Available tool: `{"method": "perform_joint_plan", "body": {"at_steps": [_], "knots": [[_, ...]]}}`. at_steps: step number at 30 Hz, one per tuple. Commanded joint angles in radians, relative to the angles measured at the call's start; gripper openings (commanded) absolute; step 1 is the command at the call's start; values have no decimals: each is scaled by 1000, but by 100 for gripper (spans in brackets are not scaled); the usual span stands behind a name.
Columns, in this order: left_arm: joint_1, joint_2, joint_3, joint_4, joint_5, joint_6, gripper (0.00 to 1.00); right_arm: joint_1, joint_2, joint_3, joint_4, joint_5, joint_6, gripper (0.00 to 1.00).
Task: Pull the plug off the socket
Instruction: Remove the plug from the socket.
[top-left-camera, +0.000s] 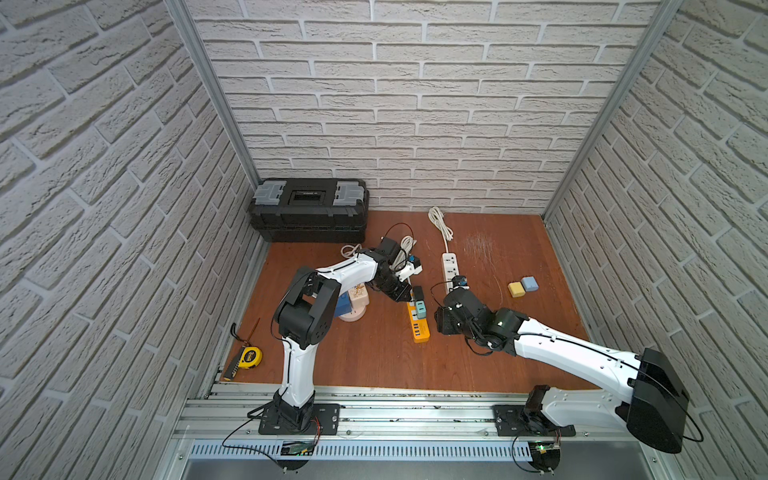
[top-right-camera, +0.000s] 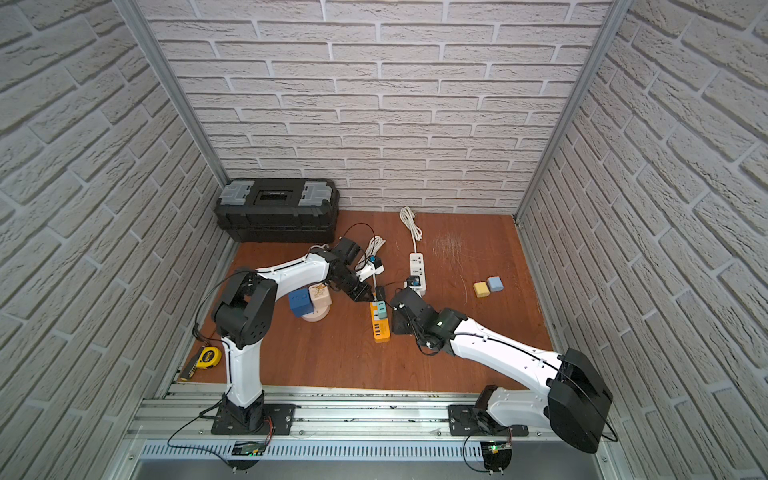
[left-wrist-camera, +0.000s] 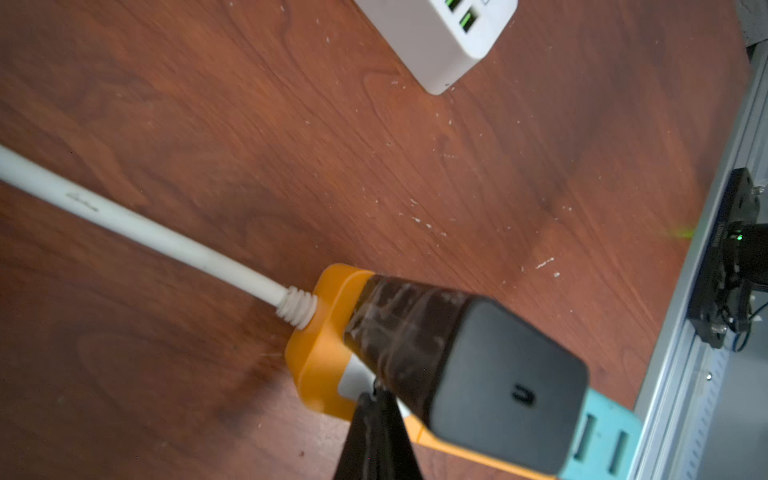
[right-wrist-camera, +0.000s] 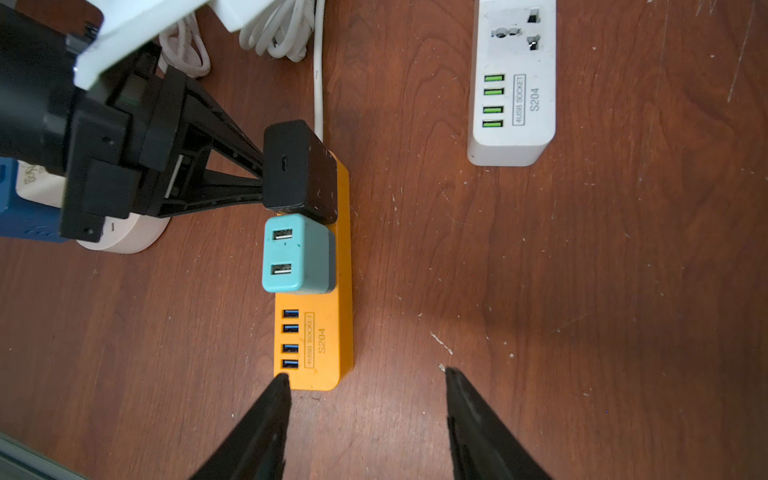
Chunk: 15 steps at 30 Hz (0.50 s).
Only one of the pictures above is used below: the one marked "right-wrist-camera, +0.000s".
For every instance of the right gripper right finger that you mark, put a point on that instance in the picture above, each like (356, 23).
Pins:
(481, 446)

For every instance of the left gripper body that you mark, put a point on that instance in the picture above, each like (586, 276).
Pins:
(136, 143)

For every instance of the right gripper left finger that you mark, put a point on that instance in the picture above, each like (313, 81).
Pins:
(256, 446)

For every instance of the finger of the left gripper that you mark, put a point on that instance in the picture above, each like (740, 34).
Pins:
(209, 127)
(207, 190)

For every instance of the black charger plug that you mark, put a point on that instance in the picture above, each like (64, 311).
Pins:
(299, 173)

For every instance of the orange power strip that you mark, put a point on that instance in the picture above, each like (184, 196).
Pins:
(314, 334)

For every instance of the white power strip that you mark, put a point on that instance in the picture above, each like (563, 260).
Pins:
(512, 102)

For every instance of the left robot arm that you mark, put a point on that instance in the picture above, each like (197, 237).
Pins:
(38, 91)

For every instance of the round white socket base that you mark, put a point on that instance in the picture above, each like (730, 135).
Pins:
(120, 236)

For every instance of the teal USB charger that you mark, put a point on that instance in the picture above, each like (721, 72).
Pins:
(299, 256)

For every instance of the blue cube adapter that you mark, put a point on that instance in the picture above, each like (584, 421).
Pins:
(21, 218)

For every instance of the aluminium mounting rail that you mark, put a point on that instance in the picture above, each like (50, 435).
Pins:
(20, 462)

